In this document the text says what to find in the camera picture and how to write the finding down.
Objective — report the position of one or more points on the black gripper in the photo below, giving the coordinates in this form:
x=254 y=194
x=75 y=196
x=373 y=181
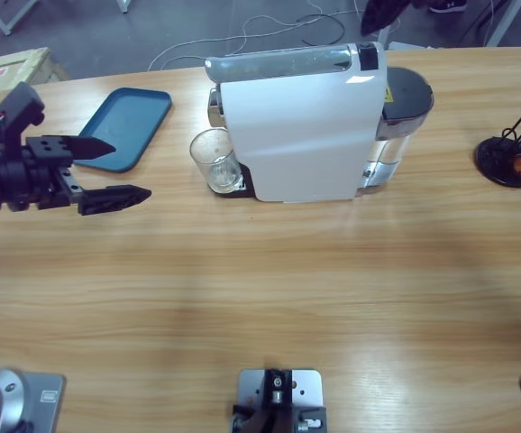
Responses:
x=21 y=180

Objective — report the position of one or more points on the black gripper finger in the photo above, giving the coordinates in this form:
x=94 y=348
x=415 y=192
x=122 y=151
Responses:
x=380 y=18

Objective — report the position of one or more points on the clear drinking glass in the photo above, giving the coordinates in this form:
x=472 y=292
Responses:
x=220 y=176

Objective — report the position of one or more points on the white capsule coffee machine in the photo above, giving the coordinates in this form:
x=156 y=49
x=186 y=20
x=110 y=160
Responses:
x=296 y=135

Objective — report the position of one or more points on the white table leg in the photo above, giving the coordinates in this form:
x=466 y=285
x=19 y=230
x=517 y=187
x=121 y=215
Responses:
x=506 y=22
x=384 y=40

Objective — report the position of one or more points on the blue plastic tray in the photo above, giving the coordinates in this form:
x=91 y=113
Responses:
x=125 y=122

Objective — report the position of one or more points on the black shoe white sole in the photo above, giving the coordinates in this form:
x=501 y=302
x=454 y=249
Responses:
x=447 y=5

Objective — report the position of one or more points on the clear water tank black lid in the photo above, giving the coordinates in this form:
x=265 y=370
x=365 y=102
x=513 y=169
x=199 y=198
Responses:
x=400 y=108

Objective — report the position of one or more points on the wooden crate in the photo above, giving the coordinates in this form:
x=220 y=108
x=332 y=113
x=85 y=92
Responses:
x=12 y=67

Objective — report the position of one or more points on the black disc capsule holder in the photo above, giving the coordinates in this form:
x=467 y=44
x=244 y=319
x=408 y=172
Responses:
x=495 y=162

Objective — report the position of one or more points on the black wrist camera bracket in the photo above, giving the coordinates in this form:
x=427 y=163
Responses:
x=17 y=108

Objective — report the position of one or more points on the white metal frame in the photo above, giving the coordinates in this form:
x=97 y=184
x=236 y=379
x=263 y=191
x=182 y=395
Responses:
x=12 y=13

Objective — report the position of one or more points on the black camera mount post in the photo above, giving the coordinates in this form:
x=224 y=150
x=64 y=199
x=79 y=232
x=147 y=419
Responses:
x=278 y=392

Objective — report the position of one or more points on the grey camera mount plate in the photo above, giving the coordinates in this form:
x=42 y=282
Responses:
x=310 y=388

